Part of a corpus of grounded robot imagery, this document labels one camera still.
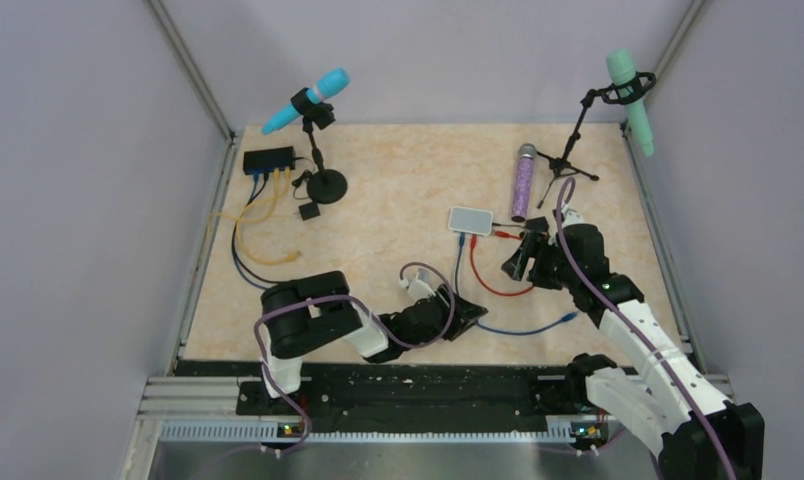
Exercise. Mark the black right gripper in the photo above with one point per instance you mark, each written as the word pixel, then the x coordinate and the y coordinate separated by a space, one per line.
pixel 542 245

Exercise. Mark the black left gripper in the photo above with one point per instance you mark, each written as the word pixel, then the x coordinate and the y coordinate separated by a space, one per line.
pixel 466 312

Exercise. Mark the white network switch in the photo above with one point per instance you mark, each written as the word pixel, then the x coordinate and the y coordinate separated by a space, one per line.
pixel 471 221

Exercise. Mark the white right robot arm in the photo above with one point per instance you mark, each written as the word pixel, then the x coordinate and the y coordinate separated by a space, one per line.
pixel 691 428

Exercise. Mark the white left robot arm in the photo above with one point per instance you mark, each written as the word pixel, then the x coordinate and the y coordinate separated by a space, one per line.
pixel 302 315

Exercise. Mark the purple glitter microphone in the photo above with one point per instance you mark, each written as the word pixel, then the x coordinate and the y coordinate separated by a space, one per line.
pixel 523 181

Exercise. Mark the small black adapter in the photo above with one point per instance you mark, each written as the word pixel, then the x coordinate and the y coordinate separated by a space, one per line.
pixel 309 211

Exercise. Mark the black round-base mic stand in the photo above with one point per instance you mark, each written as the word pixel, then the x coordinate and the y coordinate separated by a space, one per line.
pixel 326 186

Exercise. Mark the mint green microphone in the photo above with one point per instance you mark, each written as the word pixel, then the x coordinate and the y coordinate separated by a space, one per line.
pixel 631 87

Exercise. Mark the cyan microphone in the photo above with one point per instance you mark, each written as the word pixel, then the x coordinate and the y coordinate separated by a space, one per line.
pixel 311 103

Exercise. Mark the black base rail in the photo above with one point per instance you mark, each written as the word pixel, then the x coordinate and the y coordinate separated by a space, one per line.
pixel 420 399

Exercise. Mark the black network switch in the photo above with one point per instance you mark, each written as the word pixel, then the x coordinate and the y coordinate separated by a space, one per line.
pixel 264 161

